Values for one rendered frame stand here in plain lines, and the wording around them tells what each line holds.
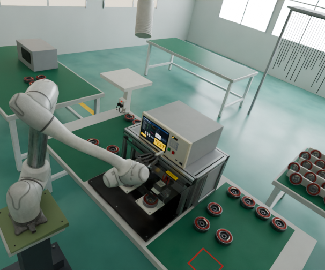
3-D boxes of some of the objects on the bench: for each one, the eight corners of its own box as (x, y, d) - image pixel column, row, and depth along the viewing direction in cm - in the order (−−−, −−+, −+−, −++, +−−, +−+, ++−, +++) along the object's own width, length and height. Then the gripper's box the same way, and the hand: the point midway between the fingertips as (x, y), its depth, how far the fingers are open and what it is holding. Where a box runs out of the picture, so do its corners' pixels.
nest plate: (149, 215, 180) (149, 214, 180) (134, 202, 188) (135, 200, 187) (164, 204, 190) (164, 203, 189) (149, 192, 198) (150, 191, 197)
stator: (207, 216, 191) (208, 213, 189) (205, 204, 200) (206, 201, 198) (222, 218, 192) (224, 214, 190) (219, 205, 201) (220, 202, 199)
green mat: (83, 182, 197) (83, 181, 197) (44, 140, 228) (44, 140, 228) (168, 141, 260) (168, 141, 260) (128, 113, 290) (128, 112, 290)
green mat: (228, 332, 133) (228, 332, 133) (145, 246, 163) (145, 246, 163) (295, 230, 195) (295, 230, 195) (226, 181, 225) (226, 181, 225)
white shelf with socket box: (120, 131, 259) (124, 89, 234) (97, 114, 278) (100, 73, 252) (146, 121, 282) (152, 82, 257) (124, 106, 301) (127, 67, 276)
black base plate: (146, 242, 166) (146, 240, 164) (87, 182, 198) (87, 180, 196) (191, 205, 197) (192, 204, 195) (135, 159, 229) (135, 157, 228)
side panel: (194, 207, 196) (206, 175, 179) (191, 204, 198) (202, 172, 180) (215, 190, 215) (228, 160, 197) (212, 188, 216) (224, 157, 198)
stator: (199, 235, 176) (201, 232, 174) (189, 223, 184) (191, 219, 182) (212, 229, 182) (213, 226, 180) (201, 217, 190) (203, 214, 187)
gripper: (127, 165, 162) (154, 151, 178) (141, 177, 155) (169, 162, 171) (128, 156, 158) (156, 142, 174) (143, 168, 151) (171, 153, 167)
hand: (159, 154), depth 170 cm, fingers closed
